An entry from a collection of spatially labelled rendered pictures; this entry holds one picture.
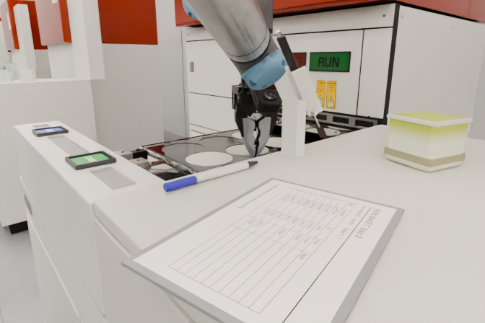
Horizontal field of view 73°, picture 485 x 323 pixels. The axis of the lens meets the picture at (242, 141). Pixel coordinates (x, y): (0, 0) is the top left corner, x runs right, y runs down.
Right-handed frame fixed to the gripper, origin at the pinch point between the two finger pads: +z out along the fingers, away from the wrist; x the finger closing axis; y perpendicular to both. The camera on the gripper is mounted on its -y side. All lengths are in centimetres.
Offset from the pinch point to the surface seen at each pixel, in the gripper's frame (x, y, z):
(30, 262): 92, 123, 91
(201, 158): 11.5, 2.5, 1.3
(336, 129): -23.0, 6.3, -2.4
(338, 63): -23.2, 7.9, -18.3
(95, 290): 28.5, -27.9, 7.0
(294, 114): 1.2, -21.6, -11.7
